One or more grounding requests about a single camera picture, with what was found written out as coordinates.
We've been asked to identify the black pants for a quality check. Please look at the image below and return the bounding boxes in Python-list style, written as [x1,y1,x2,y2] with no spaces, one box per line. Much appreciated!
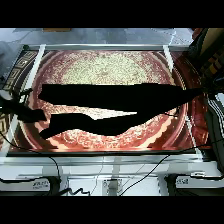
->
[37,82,208,140]

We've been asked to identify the heap of clothes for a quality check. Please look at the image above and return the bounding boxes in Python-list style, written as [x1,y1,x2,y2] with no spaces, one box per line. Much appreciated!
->
[187,27,224,88]

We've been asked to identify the black cable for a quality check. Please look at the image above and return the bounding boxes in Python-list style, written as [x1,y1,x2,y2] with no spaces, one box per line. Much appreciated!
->
[119,138,224,197]
[0,130,92,197]

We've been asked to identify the silver frame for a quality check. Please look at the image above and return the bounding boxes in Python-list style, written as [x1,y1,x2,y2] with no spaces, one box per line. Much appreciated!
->
[0,43,224,197]

